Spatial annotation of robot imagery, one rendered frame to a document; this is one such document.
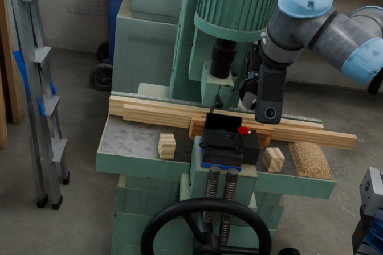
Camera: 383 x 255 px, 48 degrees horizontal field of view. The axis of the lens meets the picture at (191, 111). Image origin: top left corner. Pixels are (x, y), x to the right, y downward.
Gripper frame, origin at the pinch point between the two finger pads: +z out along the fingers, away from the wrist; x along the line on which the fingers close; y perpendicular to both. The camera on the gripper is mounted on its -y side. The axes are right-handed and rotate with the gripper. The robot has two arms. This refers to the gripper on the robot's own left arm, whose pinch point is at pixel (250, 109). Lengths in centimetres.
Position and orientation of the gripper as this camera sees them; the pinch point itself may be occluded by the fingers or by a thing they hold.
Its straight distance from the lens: 95.9
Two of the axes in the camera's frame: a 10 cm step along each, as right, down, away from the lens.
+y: 0.8, -8.7, 4.8
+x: -9.9, -1.4, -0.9
